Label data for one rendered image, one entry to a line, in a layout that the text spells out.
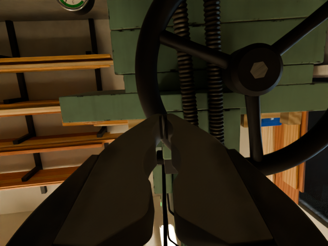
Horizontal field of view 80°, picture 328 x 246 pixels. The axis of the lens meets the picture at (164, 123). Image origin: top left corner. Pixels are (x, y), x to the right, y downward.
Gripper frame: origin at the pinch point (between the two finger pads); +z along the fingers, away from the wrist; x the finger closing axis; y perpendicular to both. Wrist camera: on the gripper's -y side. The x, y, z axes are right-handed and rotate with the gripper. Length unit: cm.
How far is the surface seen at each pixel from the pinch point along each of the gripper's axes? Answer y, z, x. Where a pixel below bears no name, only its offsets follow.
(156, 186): 62, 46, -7
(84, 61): 53, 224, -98
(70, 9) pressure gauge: -5.4, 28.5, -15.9
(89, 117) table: 15.7, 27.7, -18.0
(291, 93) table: 12.9, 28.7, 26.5
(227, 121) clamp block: 12.6, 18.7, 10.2
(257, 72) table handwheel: 1.6, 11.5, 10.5
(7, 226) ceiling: 251, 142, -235
